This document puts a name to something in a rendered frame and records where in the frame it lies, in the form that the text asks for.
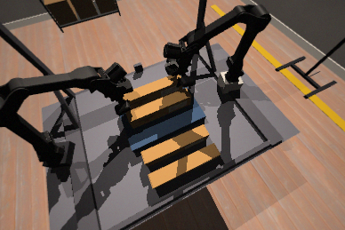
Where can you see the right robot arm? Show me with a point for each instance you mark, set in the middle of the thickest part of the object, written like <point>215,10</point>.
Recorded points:
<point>20,88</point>

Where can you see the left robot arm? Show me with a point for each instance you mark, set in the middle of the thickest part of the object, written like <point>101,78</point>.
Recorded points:
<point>256,18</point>

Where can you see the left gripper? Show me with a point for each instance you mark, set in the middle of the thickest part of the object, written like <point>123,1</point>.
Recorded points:
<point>185,80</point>

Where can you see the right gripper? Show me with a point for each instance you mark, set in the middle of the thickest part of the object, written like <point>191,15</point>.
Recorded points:
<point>123,105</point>

